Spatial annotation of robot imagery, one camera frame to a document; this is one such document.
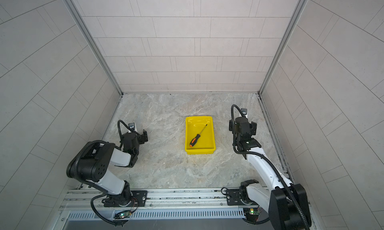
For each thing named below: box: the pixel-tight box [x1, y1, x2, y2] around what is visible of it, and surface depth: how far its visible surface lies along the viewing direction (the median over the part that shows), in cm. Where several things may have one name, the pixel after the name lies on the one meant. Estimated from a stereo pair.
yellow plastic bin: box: [184, 116, 217, 155], surface depth 92 cm
